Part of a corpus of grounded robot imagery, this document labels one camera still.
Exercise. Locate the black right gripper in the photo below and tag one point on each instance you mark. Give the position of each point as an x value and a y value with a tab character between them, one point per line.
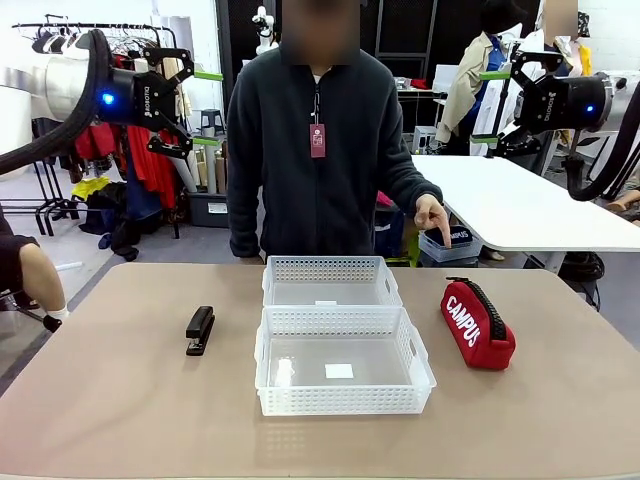
570	102

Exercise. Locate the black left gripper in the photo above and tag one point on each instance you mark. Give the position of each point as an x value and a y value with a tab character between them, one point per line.
132	97

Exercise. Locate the red CAMPUS pencil case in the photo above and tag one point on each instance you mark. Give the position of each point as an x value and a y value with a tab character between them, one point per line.
480	340

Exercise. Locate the person's left forearm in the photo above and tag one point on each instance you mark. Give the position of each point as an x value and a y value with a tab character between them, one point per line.
417	182

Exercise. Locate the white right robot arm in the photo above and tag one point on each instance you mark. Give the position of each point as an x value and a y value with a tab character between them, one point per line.
622	105

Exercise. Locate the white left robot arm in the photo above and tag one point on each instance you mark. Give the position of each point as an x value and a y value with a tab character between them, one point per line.
60	90

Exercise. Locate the person's right forearm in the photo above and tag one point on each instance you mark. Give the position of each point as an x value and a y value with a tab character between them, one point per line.
245	225

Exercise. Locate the person's left hand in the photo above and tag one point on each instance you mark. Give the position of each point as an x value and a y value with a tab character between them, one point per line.
431	212

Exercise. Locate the black stool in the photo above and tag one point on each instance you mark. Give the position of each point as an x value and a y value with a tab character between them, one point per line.
211	120

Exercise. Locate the mannequin with beige coat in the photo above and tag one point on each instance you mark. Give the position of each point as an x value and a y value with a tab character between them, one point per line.
470	75

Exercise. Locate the background person in white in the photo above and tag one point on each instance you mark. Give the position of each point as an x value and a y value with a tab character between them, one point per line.
562	45

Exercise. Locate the white rolled tube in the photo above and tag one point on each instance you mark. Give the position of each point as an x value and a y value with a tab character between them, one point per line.
189	172

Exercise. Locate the red hanging dress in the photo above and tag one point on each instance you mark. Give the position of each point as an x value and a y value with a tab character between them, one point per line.
150	170

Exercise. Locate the brown cardboard tube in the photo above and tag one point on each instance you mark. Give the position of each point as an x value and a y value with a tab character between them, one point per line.
221	175

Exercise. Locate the white table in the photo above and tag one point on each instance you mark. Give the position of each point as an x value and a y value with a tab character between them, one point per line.
525	205

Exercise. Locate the grey storage bin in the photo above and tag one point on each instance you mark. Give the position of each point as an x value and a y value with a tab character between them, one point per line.
207	210

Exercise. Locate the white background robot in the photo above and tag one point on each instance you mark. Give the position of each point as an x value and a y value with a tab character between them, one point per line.
264	30

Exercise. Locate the yellow garment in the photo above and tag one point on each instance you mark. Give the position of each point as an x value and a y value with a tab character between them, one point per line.
90	187

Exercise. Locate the navy CAMPUS pouch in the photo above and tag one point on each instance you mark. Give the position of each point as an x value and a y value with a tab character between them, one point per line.
462	235

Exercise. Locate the red tag on jacket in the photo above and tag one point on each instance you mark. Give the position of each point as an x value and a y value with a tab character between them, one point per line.
318	142

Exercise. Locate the black clothes rack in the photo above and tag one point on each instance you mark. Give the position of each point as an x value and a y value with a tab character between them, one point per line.
50	200

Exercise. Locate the clear plastic storage box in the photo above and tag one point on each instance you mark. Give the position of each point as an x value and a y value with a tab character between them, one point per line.
460	254

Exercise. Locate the person in dark fleece jacket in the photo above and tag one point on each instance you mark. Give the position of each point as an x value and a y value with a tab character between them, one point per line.
320	200

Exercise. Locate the black bag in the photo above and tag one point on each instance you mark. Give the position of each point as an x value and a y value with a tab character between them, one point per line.
582	270

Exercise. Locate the green plastic crate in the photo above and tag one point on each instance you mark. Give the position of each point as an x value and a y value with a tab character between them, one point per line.
414	252

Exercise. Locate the white basket with shorter walls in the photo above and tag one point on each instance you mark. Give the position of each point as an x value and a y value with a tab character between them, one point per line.
280	285

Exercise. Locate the seated person with bare leg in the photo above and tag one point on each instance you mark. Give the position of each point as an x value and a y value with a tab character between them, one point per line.
42	280

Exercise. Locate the black stapler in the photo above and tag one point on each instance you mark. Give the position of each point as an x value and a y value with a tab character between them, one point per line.
201	327

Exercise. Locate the white label sticker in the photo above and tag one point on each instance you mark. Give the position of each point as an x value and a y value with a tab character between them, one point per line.
339	371

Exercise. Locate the white basket with taller walls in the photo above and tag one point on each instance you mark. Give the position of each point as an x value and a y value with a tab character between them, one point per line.
345	400

